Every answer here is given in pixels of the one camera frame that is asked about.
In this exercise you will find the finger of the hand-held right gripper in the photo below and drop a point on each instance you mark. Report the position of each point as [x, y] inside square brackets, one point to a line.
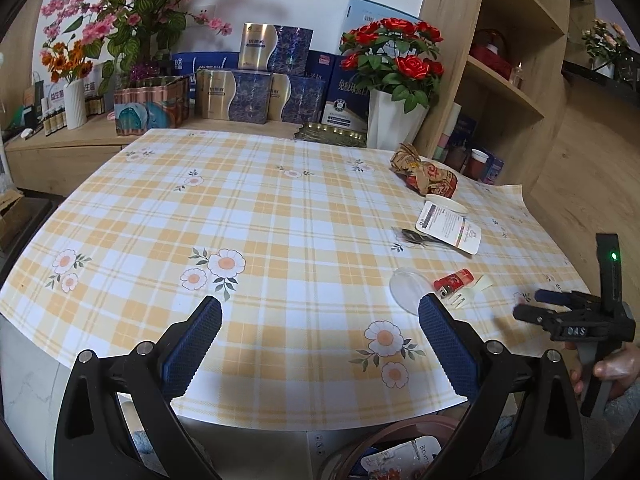
[532, 314]
[555, 297]

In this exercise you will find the dark counter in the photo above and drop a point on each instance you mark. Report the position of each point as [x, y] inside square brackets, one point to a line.
[590, 72]

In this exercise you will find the red basket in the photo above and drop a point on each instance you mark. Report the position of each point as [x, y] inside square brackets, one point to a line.
[492, 57]

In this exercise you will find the white ribbed vase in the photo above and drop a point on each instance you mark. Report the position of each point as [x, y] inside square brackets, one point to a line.
[75, 105]

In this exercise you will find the small glass bottle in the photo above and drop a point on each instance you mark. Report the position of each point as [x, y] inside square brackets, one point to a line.
[518, 76]

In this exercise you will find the black plastic spoon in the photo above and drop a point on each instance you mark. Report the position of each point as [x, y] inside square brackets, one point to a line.
[417, 236]

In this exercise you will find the cardboard box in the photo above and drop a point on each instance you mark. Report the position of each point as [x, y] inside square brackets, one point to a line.
[10, 220]

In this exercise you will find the pink white flower arrangement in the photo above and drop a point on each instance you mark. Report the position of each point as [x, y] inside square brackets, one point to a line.
[602, 42]

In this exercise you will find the white printed packet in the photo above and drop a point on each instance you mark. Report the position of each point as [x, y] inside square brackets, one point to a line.
[400, 460]

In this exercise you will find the small blue box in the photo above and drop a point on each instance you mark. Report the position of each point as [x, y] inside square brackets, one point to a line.
[494, 166]

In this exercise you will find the flat dark blue box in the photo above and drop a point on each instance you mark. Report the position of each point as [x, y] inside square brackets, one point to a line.
[200, 62]

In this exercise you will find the white box blue lettering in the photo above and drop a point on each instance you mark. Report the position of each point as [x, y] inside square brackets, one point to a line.
[55, 91]

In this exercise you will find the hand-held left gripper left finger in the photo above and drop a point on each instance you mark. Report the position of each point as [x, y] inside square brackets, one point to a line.
[195, 345]

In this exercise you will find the blue gold gift box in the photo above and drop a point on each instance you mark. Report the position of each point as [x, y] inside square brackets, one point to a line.
[300, 97]
[235, 97]
[275, 49]

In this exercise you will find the pink blossom plant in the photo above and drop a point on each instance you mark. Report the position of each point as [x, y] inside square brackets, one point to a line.
[135, 10]

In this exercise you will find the small red packet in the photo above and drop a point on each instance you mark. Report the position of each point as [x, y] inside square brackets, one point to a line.
[455, 280]

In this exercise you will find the copper teal planter tin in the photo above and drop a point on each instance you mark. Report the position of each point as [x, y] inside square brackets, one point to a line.
[150, 110]

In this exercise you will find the light blue white box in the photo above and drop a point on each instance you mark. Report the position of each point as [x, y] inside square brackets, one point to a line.
[365, 10]

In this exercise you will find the brown paper carrier bag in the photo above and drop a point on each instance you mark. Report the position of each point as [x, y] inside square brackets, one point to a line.
[32, 97]

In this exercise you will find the orange flower bunch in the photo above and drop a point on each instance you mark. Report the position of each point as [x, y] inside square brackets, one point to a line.
[65, 62]

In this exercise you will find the brown trash bin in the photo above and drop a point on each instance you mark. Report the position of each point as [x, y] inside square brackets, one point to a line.
[400, 427]

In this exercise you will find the crumpled brown paper bag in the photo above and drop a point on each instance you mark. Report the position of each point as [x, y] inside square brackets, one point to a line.
[425, 172]

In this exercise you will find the white labelled packet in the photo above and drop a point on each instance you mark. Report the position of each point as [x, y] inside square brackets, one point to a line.
[452, 230]

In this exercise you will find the gold tray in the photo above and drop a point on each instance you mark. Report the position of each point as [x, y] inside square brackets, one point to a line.
[330, 134]

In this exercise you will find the clear plastic lid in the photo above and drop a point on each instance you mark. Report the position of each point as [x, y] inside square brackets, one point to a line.
[407, 287]

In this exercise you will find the person's right hand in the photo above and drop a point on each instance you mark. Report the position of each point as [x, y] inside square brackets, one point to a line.
[620, 365]

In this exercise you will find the row of small bottles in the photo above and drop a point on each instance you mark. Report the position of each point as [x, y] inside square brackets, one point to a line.
[52, 121]

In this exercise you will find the red rose bouquet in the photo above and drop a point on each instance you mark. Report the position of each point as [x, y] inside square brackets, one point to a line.
[410, 65]

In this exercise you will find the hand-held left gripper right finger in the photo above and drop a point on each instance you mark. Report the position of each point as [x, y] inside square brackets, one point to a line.
[450, 350]

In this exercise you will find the wooden shelf unit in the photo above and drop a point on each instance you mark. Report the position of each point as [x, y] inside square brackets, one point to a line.
[450, 35]

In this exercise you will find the red paper cup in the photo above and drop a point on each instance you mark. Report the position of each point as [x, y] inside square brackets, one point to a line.
[477, 165]

